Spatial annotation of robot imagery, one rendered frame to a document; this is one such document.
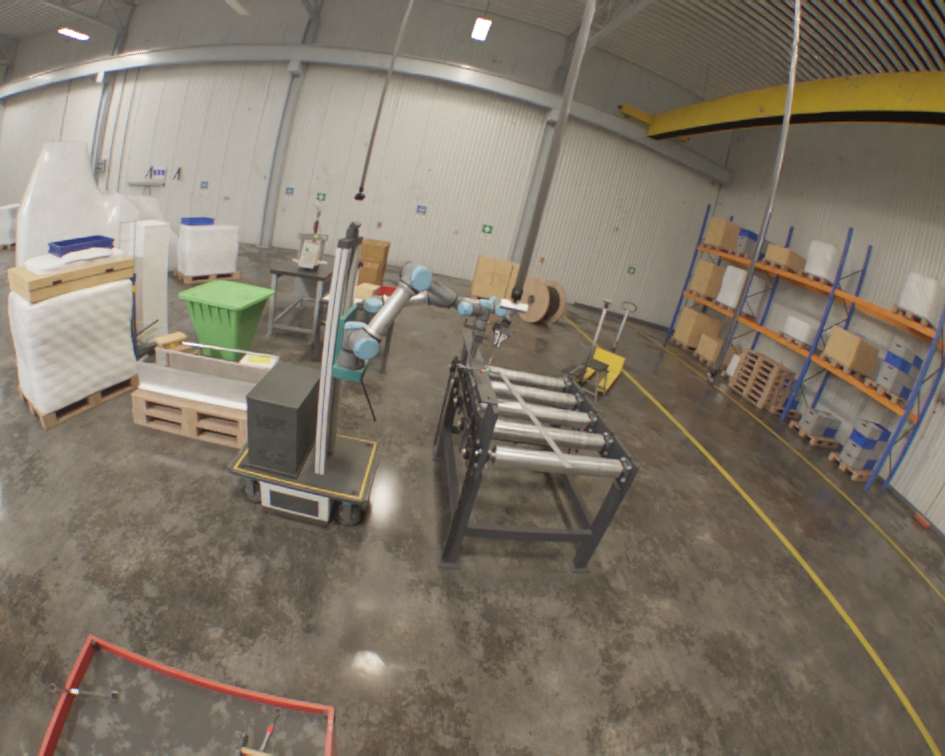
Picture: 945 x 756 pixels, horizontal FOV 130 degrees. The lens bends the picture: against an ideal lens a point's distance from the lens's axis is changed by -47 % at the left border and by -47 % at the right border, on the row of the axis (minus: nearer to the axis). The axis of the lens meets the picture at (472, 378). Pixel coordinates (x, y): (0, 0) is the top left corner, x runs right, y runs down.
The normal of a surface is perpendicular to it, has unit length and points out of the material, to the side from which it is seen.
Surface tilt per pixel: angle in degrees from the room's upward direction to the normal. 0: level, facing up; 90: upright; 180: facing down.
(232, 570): 0
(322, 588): 0
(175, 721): 0
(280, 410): 90
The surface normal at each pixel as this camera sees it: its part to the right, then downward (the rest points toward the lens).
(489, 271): 0.03, 0.39
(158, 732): 0.23, -0.90
